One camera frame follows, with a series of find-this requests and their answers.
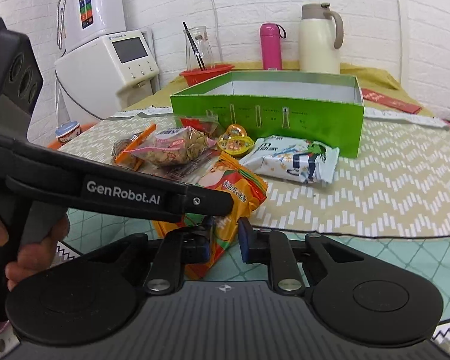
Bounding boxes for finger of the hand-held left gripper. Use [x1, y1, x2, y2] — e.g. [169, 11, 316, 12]
[174, 185, 235, 223]

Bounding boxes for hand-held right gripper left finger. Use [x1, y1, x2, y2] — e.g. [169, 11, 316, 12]
[83, 215, 214, 295]

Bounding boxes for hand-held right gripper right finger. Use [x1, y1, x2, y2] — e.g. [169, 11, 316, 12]
[238, 216, 364, 295]

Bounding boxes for orange cartoon snack packet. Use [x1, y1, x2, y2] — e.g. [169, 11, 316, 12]
[153, 153, 268, 280]

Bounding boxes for white cartoon snack packet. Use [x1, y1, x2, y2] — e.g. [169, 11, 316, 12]
[239, 135, 340, 185]

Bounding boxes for green cardboard box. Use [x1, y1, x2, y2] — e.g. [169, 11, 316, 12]
[170, 70, 365, 158]

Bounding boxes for person's left hand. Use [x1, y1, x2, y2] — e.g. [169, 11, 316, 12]
[0, 199, 71, 292]

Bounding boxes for small cup with blue lid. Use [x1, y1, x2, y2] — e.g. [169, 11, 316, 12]
[55, 122, 79, 147]

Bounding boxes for orange stool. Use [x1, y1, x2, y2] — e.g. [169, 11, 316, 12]
[47, 124, 98, 151]

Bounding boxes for yellow jelly cup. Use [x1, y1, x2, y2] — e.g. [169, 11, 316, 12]
[217, 124, 256, 157]

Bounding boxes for small red snack packet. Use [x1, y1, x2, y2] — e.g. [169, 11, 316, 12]
[176, 115, 219, 137]

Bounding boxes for white appliance with screen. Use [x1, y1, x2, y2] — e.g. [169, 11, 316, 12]
[54, 29, 160, 121]

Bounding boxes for red plastic basket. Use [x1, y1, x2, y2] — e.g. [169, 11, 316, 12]
[180, 64, 235, 87]

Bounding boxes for patterned tablecloth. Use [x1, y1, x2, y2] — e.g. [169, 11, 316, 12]
[56, 107, 450, 349]

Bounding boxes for glass carafe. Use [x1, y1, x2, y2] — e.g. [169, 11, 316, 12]
[182, 26, 215, 71]

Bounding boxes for black straws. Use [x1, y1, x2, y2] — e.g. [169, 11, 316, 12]
[182, 22, 207, 71]

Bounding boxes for pink bottle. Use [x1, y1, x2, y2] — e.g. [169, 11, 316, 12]
[260, 22, 287, 71]

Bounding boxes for white spotted bag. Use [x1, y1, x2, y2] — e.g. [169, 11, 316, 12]
[0, 320, 19, 360]

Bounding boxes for cream thermos jug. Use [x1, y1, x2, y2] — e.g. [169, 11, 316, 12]
[299, 2, 344, 75]

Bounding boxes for red envelope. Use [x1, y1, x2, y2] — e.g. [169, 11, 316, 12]
[361, 88, 422, 115]

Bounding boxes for yellow cloth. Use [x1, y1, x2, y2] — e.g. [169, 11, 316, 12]
[127, 62, 436, 121]

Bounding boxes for grey purifier hose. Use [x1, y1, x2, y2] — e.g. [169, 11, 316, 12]
[58, 0, 70, 51]

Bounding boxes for white wall water purifier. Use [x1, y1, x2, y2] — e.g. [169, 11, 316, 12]
[62, 0, 127, 51]

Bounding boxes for white wall cable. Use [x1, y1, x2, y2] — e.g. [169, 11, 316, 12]
[392, 0, 404, 79]
[206, 0, 220, 62]

